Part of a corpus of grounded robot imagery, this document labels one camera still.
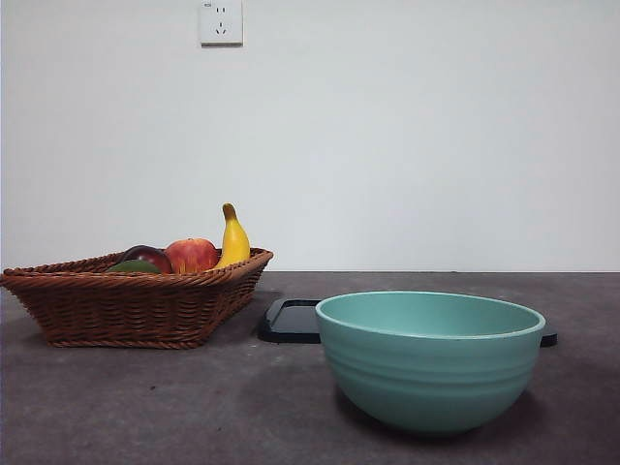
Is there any green avocado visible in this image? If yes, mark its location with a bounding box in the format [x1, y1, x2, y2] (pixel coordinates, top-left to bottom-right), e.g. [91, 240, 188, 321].
[104, 259, 162, 274]

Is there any teal ceramic bowl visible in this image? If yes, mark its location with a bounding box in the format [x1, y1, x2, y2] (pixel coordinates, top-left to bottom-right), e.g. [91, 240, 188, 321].
[315, 290, 547, 435]

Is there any yellow banana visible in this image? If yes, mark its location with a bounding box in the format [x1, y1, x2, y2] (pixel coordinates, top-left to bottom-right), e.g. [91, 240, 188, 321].
[212, 202, 252, 270]

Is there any black rectangular tray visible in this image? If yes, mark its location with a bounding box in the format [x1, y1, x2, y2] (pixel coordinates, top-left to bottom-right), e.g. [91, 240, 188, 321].
[258, 297, 559, 348]

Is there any red apple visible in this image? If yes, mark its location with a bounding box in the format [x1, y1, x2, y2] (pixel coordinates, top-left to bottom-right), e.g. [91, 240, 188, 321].
[164, 236, 220, 275]

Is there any dark red plum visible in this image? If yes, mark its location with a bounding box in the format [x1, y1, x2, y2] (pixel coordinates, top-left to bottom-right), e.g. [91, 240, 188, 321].
[118, 244, 173, 275]

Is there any brown wicker basket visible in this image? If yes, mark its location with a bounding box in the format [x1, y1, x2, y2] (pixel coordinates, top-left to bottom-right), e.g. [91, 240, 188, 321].
[0, 247, 275, 350]

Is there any white wall socket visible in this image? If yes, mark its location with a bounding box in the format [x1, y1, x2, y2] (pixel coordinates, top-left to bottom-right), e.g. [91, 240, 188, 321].
[201, 0, 244, 48]

